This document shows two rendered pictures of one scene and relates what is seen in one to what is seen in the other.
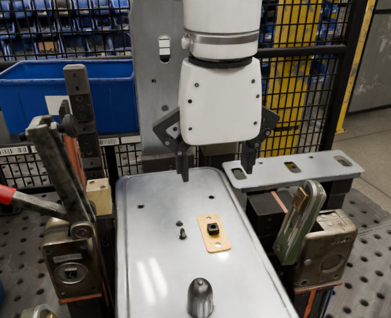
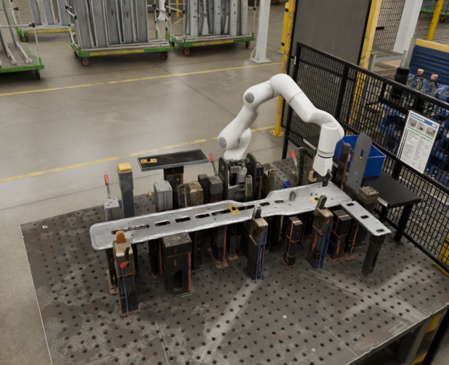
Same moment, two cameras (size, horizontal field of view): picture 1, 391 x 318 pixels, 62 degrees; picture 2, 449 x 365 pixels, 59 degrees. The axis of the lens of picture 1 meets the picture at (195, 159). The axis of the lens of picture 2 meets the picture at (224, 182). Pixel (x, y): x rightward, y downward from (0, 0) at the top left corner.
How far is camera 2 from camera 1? 197 cm
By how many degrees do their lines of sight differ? 66
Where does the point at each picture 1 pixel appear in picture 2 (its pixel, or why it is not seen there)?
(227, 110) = (319, 165)
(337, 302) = (342, 278)
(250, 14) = (322, 148)
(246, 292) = (298, 205)
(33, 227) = not seen: hidden behind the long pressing
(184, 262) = (303, 195)
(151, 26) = (361, 144)
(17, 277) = not seen: hidden behind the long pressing
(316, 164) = (371, 223)
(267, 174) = (354, 211)
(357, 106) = not seen: outside the picture
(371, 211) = (424, 306)
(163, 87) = (358, 164)
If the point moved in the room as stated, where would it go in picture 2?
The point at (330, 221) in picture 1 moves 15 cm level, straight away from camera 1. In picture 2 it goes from (325, 211) to (355, 219)
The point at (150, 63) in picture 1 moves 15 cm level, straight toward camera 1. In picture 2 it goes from (357, 155) to (333, 157)
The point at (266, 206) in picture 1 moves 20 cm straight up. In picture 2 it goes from (339, 213) to (346, 180)
